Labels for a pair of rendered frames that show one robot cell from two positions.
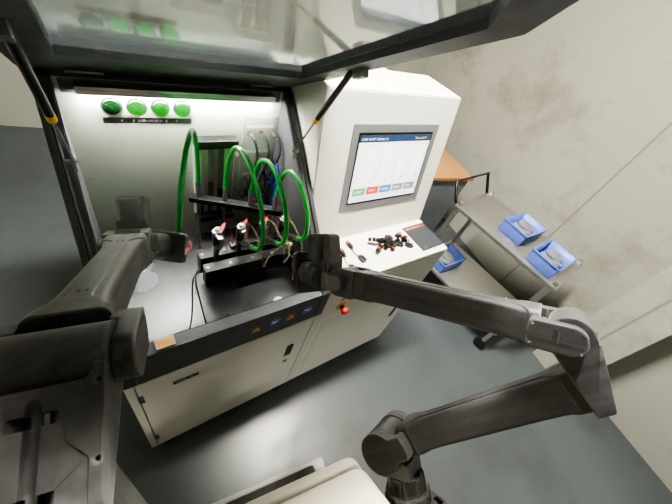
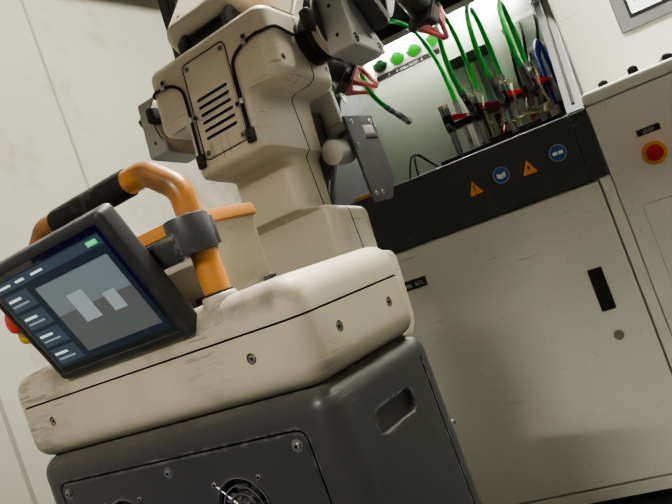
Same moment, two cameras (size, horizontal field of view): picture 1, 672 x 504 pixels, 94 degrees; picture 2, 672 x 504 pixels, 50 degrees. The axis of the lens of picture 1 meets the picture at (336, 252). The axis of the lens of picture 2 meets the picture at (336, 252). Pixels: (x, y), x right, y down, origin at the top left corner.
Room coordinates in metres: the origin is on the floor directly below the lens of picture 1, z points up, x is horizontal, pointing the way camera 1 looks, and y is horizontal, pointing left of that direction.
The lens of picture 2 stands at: (-0.34, -1.39, 0.79)
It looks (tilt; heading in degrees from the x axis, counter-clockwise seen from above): 2 degrees up; 72
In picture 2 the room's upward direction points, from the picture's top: 20 degrees counter-clockwise
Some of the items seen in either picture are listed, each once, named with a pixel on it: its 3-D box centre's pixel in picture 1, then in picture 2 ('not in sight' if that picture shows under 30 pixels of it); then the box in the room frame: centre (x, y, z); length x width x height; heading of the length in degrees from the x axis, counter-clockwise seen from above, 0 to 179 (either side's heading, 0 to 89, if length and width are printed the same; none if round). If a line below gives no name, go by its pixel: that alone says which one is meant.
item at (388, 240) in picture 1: (392, 241); not in sight; (1.13, -0.21, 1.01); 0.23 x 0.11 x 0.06; 139
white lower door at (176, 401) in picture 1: (232, 381); (514, 360); (0.50, 0.19, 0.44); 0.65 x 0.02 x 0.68; 139
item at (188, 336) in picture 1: (238, 329); (455, 196); (0.52, 0.20, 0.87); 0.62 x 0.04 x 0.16; 139
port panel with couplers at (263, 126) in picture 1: (258, 157); (529, 55); (1.03, 0.42, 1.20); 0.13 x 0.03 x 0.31; 139
